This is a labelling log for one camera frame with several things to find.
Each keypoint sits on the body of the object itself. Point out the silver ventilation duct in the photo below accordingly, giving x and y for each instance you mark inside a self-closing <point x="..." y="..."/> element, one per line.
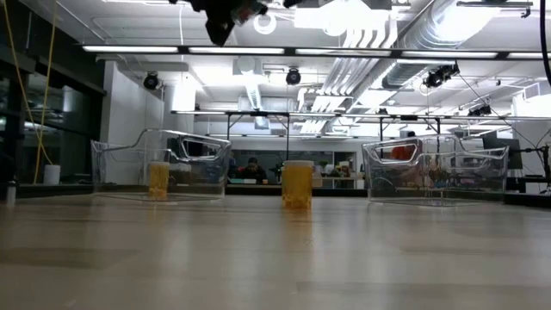
<point x="409" y="69"/>

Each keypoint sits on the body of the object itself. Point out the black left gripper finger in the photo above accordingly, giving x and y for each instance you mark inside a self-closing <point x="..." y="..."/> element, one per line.
<point x="214" y="30"/>
<point x="225" y="31"/>

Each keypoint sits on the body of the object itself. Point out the white drink bottle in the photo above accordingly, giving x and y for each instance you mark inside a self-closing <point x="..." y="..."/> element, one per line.
<point x="10" y="194"/>

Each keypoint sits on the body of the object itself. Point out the black ceiling track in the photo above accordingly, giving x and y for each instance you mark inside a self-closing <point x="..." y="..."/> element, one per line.
<point x="495" y="3"/>

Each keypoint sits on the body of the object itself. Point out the black gantry light bar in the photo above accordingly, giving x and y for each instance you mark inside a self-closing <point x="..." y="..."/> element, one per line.
<point x="258" y="113"/>

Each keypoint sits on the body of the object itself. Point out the long linear ceiling light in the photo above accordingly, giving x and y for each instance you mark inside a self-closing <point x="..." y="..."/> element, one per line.
<point x="228" y="50"/>

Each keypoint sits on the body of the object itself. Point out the white cylindrical container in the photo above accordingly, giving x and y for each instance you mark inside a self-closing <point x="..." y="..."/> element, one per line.
<point x="51" y="175"/>

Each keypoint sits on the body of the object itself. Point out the small black ceiling spotlight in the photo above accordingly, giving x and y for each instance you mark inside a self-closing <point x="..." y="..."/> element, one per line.
<point x="480" y="111"/>

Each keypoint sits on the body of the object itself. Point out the black tripod stand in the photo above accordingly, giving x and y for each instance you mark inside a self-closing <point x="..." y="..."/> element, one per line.
<point x="546" y="168"/>

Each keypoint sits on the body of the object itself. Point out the clear plastic bin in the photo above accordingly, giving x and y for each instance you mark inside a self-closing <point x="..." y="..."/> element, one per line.
<point x="473" y="181"/>
<point x="125" y="172"/>

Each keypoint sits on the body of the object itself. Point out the black computer monitor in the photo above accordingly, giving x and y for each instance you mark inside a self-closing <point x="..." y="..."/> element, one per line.
<point x="515" y="155"/>

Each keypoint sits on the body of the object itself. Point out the large orange medicine bottle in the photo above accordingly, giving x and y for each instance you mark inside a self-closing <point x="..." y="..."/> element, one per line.
<point x="159" y="183"/>
<point x="297" y="185"/>

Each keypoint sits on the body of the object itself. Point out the person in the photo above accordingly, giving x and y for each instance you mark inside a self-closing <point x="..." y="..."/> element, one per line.
<point x="252" y="172"/>

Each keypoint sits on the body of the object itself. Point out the black ceiling camera cluster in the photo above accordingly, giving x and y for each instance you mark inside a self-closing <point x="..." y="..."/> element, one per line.
<point x="439" y="75"/>

